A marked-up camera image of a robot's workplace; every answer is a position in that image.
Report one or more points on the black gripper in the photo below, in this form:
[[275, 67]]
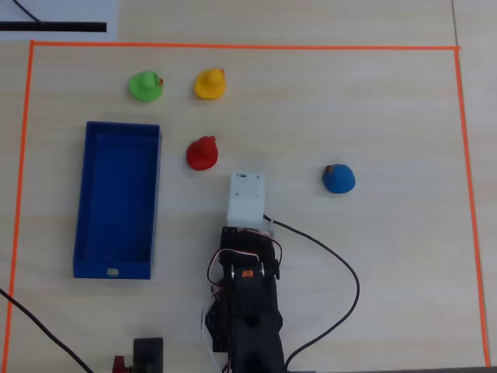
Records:
[[233, 235]]

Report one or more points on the blue rubber duck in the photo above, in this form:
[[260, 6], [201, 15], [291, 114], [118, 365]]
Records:
[[339, 179]]

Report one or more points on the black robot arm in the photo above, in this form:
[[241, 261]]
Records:
[[252, 314]]

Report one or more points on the red rubber duck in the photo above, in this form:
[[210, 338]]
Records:
[[201, 153]]

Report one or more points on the blue rectangular plastic box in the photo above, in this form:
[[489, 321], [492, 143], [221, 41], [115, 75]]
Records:
[[116, 202]]

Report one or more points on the yellow rubber duck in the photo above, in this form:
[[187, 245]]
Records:
[[209, 86]]

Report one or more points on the green rubber duck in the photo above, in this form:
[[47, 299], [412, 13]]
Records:
[[145, 87]]

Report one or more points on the small black red device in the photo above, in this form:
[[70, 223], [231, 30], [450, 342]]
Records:
[[147, 353]]

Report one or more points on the orange tape strip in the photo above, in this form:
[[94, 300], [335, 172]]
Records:
[[470, 202], [17, 202], [248, 46]]

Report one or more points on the white camera housing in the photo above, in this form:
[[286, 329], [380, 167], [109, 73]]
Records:
[[247, 198]]

